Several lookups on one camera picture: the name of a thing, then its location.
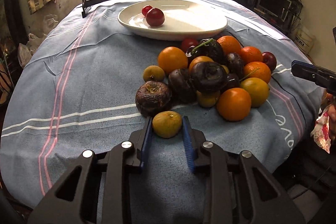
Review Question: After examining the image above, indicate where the mandarin orange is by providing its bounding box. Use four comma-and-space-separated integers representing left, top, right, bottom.
244, 61, 271, 84
240, 47, 263, 65
217, 36, 242, 55

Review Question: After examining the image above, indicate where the mandarin orange back right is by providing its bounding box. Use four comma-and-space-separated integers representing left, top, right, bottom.
240, 47, 263, 65

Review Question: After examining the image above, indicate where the dark red plum right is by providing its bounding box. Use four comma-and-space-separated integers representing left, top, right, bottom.
262, 52, 277, 72

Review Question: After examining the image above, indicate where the white plastic bag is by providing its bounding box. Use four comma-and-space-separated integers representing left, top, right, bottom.
18, 33, 47, 68

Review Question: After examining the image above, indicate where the orange behind pile left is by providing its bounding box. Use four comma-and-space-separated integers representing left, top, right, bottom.
157, 47, 188, 75

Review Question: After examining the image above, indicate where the wrinkled brown passion fruit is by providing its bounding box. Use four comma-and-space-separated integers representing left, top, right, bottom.
135, 81, 172, 117

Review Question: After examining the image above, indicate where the yellow orange right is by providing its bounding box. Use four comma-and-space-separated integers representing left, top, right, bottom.
240, 77, 269, 108

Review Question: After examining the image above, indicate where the small green-yellow fruit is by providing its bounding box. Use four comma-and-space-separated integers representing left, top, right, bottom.
142, 65, 165, 82

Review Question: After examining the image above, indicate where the large front orange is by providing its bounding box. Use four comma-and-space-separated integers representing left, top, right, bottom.
217, 88, 252, 122

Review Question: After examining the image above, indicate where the blue striped tablecloth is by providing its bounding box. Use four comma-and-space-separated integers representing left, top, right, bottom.
0, 0, 324, 209

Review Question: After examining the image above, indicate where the dark purple mangosteen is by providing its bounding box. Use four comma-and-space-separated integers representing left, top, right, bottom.
190, 61, 228, 94

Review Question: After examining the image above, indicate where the white oval plate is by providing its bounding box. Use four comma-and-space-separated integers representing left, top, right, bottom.
118, 0, 228, 41

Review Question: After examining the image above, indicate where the large red plum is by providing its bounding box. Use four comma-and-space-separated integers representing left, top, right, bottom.
146, 8, 165, 27

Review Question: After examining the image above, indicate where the person's right hand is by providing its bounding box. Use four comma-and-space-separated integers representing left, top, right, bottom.
326, 93, 336, 143

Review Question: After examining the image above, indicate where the mandarin orange top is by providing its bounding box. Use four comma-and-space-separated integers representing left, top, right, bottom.
217, 36, 242, 55

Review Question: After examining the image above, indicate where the small red cherry tomato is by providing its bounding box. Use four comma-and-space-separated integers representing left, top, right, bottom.
141, 5, 153, 16

